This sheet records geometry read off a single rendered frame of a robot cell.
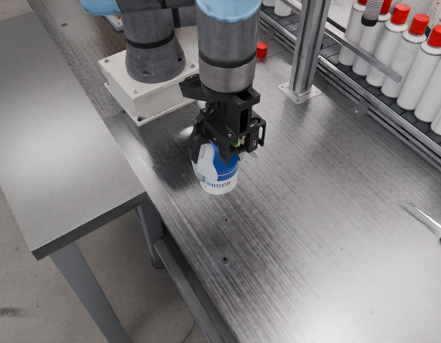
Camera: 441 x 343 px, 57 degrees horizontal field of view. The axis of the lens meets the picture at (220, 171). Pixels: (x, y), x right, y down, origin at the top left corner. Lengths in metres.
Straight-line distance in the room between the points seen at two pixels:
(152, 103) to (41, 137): 0.28
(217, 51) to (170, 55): 0.51
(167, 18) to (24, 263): 1.28
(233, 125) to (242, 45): 0.12
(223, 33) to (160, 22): 0.48
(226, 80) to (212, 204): 0.40
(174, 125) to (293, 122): 0.30
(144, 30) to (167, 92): 0.17
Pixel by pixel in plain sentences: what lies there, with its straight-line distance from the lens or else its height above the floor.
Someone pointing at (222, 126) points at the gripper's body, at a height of 1.13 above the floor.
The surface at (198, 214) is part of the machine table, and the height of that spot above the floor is 0.83.
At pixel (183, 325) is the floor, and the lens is 1.63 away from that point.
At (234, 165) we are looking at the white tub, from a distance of 0.69.
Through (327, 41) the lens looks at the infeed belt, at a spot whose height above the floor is 0.88.
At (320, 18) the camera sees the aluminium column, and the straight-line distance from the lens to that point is 1.03.
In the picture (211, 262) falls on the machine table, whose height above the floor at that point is 0.83.
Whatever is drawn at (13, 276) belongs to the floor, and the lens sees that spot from 1.90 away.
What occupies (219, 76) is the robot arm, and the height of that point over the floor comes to 1.23.
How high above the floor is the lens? 1.54
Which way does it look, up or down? 50 degrees down
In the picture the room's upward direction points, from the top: straight up
